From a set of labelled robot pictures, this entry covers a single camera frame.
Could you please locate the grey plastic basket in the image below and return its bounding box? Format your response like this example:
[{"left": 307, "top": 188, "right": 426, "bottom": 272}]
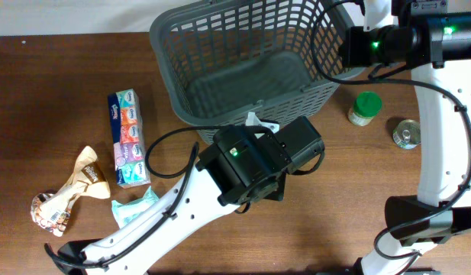
[{"left": 150, "top": 0, "right": 360, "bottom": 143}]

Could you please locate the small tin can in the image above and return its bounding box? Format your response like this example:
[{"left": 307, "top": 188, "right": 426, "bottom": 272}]
[{"left": 392, "top": 119, "right": 421, "bottom": 150}]

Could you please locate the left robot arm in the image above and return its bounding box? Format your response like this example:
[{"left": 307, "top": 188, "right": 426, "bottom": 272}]
[{"left": 44, "top": 117, "right": 324, "bottom": 274}]

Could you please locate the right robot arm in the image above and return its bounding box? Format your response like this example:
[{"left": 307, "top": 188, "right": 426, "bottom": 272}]
[{"left": 339, "top": 1, "right": 471, "bottom": 274}]

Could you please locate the green lid jar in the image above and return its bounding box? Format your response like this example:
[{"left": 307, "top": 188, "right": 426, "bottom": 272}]
[{"left": 347, "top": 92, "right": 382, "bottom": 126}]

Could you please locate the Kleenex tissue multipack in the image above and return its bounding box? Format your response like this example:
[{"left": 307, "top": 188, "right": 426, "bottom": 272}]
[{"left": 108, "top": 89, "right": 150, "bottom": 189}]

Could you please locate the teal tissue packet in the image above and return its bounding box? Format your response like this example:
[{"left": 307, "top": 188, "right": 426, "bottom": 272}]
[{"left": 111, "top": 187, "right": 159, "bottom": 228}]

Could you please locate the crumpled brown snack bag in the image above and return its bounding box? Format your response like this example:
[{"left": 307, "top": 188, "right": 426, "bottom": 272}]
[{"left": 31, "top": 146, "right": 111, "bottom": 237}]

